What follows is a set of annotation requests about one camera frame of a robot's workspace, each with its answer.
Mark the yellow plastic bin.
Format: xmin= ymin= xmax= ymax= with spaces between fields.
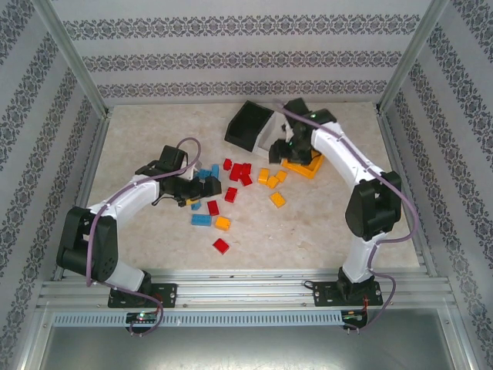
xmin=280 ymin=152 xmax=325 ymax=179

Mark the white plastic bin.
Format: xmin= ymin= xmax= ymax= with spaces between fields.
xmin=252 ymin=111 xmax=293 ymax=159

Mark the black plastic bin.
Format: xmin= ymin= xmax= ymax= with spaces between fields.
xmin=224 ymin=99 xmax=275 ymax=153

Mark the aluminium side rail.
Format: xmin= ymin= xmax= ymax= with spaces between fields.
xmin=375 ymin=109 xmax=440 ymax=278
xmin=52 ymin=111 xmax=112 ymax=282

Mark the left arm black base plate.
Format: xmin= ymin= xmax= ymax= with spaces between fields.
xmin=107 ymin=283 xmax=178 ymax=309

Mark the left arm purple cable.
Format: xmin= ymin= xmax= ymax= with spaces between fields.
xmin=86 ymin=136 xmax=203 ymax=338

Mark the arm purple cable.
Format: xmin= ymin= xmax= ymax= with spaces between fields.
xmin=86 ymin=136 xmax=203 ymax=338
xmin=273 ymin=99 xmax=421 ymax=336

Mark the aluminium mounting rail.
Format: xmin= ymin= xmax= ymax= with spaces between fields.
xmin=36 ymin=268 xmax=455 ymax=311

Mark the slotted grey cable duct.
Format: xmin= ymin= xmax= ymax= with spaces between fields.
xmin=52 ymin=311 xmax=344 ymax=328

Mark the aluminium frame post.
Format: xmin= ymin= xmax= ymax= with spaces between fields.
xmin=30 ymin=0 xmax=111 ymax=119
xmin=377 ymin=0 xmax=461 ymax=115

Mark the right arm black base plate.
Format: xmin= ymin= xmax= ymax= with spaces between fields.
xmin=310 ymin=280 xmax=383 ymax=308

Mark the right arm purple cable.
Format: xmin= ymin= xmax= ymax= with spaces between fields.
xmin=273 ymin=99 xmax=421 ymax=336

